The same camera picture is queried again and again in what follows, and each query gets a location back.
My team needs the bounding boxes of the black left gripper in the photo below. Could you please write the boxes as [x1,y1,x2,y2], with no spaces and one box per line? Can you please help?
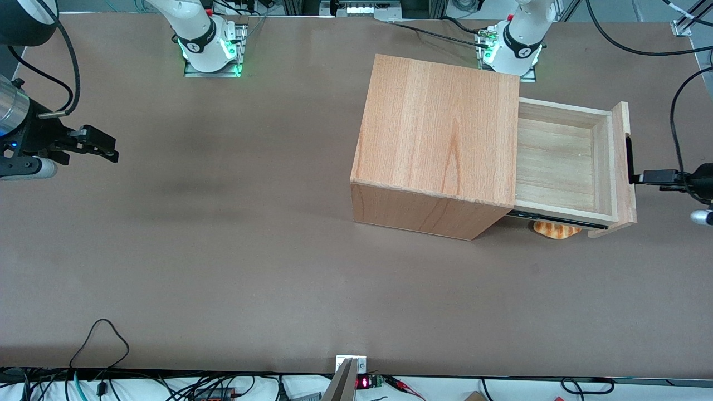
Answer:
[629,163,713,204]

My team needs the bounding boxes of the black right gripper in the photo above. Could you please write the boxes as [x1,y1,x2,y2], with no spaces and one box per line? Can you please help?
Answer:
[0,100,119,165]

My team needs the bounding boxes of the wooden drawer with black handle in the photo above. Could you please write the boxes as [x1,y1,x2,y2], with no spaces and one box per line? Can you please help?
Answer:
[504,97,638,239]

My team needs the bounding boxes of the black metal drawer slide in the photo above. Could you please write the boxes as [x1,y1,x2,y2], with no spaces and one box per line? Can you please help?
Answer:
[506,209,609,230]

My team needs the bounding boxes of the wooden drawer cabinet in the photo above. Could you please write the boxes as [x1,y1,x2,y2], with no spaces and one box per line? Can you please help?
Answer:
[350,54,520,241]

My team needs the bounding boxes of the toy bread roll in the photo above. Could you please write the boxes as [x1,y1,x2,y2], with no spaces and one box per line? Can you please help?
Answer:
[533,221,583,240]

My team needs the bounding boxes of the lit control box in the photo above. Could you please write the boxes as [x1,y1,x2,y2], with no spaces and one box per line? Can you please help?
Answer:
[333,0,403,18]

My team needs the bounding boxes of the red and black clip leads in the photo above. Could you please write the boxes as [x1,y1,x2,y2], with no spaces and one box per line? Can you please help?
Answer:
[384,376,427,400]

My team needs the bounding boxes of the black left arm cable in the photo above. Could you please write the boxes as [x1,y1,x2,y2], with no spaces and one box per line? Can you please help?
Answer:
[585,0,713,195]

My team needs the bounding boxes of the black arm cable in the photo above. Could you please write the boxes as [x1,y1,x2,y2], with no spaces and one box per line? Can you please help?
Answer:
[585,0,713,195]
[6,11,80,119]

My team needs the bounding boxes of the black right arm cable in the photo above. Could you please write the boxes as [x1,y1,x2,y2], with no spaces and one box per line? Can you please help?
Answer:
[6,11,80,119]

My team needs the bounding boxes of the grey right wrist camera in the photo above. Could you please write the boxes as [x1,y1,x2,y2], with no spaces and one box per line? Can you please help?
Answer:
[0,158,58,180]

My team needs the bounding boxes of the aluminium frame profile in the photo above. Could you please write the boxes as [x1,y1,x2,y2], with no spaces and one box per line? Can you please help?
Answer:
[671,0,713,37]

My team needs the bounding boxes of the black cable with white tag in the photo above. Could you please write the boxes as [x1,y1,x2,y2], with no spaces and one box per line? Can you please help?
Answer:
[662,0,713,28]

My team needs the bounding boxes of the thin black looped cable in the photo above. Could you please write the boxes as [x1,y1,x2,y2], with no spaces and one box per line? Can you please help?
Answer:
[70,319,130,371]

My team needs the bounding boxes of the thick black cable loop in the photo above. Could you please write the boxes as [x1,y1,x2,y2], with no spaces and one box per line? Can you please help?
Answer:
[561,378,616,395]

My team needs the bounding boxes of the black cable on table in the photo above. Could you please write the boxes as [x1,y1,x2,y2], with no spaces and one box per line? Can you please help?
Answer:
[440,16,496,37]
[387,21,491,48]

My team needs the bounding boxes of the tangled black cable bundle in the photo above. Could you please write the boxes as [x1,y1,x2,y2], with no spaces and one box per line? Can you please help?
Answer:
[0,368,279,401]

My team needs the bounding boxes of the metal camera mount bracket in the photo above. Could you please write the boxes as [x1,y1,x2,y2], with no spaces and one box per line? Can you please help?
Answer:
[322,355,368,401]

